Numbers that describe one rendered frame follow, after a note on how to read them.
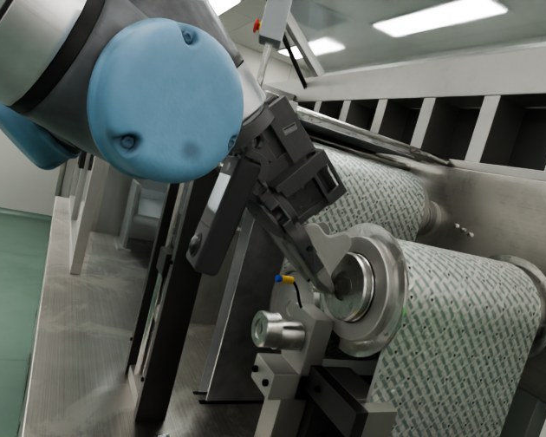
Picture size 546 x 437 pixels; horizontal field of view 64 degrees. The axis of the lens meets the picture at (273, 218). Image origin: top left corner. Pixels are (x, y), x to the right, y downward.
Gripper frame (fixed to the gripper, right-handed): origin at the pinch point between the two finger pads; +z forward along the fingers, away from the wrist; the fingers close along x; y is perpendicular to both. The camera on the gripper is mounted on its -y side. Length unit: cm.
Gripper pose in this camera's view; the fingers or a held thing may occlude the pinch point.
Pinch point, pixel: (316, 284)
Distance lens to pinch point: 49.8
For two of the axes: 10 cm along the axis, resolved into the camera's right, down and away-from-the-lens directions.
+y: 7.6, -6.2, 2.0
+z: 5.1, 7.5, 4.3
